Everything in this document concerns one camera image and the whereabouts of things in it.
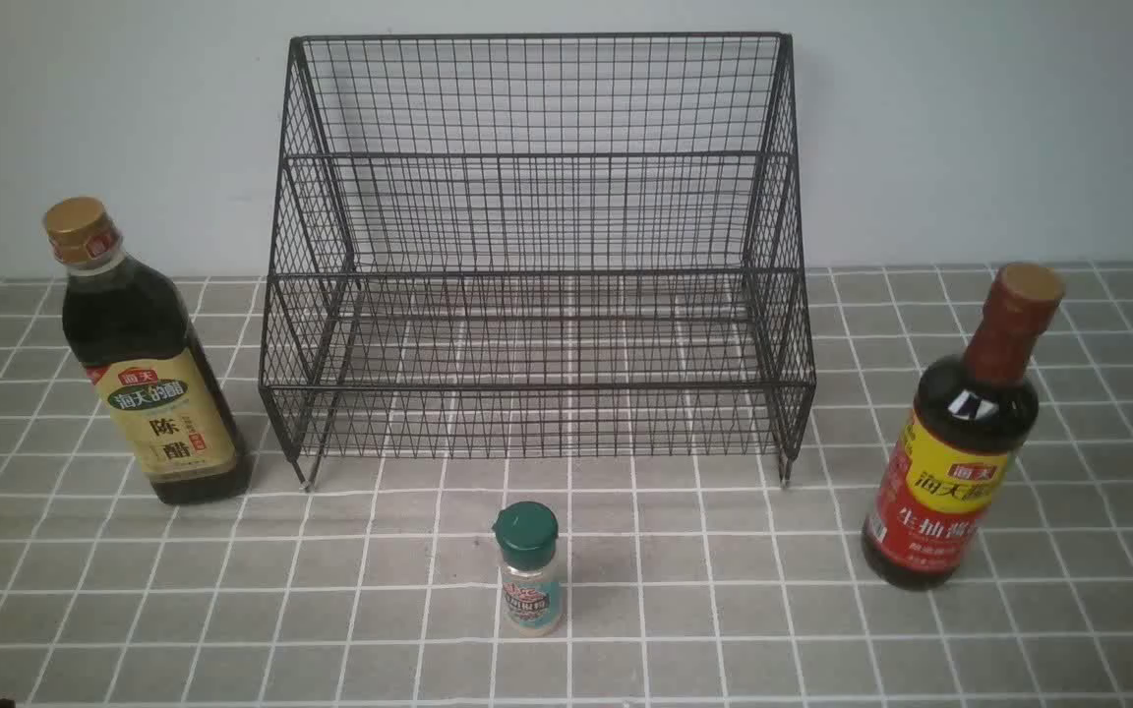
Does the small shaker bottle green cap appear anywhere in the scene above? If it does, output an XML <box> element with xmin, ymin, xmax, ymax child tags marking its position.
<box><xmin>492</xmin><ymin>501</ymin><xmax>564</xmax><ymax>637</ymax></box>

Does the soy sauce bottle red label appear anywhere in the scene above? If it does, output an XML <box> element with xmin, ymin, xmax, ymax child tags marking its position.
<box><xmin>862</xmin><ymin>262</ymin><xmax>1066</xmax><ymax>591</ymax></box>

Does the dark vinegar bottle gold cap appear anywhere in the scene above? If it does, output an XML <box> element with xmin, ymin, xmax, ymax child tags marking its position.
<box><xmin>43</xmin><ymin>196</ymin><xmax>253</xmax><ymax>505</ymax></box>

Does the black wire mesh rack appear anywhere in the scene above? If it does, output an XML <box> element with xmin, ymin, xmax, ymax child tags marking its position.
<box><xmin>258</xmin><ymin>29</ymin><xmax>817</xmax><ymax>487</ymax></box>

